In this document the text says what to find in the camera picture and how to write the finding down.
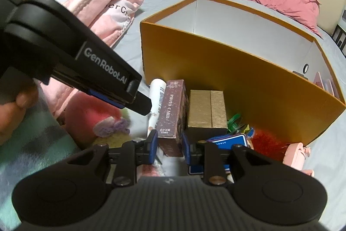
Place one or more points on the orange cardboard box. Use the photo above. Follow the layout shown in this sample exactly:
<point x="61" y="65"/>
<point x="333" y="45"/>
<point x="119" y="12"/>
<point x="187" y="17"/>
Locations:
<point x="216" y="66"/>

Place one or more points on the pink quilt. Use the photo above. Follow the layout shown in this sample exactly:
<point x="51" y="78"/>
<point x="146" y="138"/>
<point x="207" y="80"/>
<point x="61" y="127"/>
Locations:
<point x="108" y="3"/>

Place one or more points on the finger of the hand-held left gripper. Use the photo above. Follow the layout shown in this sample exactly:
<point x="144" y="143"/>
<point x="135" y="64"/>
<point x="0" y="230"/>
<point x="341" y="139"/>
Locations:
<point x="140" y="102"/>

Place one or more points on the black and white nightstand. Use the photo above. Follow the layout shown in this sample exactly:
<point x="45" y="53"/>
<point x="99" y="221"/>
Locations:
<point x="341" y="36"/>

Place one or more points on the purple and yellow crocheted toy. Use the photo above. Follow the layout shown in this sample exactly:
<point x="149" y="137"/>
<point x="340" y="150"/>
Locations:
<point x="113" y="125"/>

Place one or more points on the green clip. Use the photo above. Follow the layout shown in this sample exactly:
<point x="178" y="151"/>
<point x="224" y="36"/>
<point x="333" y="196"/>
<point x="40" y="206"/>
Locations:
<point x="233" y="122"/>

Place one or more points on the white tube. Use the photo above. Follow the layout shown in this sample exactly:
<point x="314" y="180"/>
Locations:
<point x="156" y="97"/>

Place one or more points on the blue card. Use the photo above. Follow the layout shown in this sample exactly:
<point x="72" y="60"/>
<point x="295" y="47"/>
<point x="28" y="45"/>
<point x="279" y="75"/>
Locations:
<point x="229" y="142"/>

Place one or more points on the grey bed sheet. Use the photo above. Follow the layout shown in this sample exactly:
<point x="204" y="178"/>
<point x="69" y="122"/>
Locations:
<point x="159" y="3"/>

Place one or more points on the pink board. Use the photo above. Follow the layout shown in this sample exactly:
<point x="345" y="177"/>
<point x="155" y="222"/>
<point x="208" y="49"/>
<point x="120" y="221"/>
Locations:
<point x="319" y="80"/>
<point x="332" y="89"/>

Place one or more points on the pink plastic toy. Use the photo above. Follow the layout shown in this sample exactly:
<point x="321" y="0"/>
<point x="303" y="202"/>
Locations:
<point x="296" y="155"/>

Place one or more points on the pink plush ball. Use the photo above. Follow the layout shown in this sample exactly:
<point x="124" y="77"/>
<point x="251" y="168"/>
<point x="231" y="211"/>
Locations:
<point x="83" y="114"/>

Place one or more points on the gold box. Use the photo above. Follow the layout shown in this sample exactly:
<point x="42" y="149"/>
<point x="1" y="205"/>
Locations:
<point x="205" y="109"/>

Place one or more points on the red fluffy toy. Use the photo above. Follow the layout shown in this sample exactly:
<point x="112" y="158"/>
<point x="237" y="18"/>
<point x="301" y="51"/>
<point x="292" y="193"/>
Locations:
<point x="267" y="144"/>

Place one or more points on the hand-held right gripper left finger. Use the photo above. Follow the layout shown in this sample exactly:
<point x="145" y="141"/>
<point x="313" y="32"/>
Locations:
<point x="152" y="145"/>

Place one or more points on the teal striped blanket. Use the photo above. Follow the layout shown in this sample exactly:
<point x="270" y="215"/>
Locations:
<point x="32" y="144"/>

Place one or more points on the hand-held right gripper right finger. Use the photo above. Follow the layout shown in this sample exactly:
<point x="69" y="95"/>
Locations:
<point x="186" y="147"/>

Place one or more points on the person's left hand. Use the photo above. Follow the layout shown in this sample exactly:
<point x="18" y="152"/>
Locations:
<point x="13" y="117"/>

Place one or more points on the maroon card box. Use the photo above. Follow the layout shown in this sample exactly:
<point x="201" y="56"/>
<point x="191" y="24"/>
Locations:
<point x="170" y="112"/>

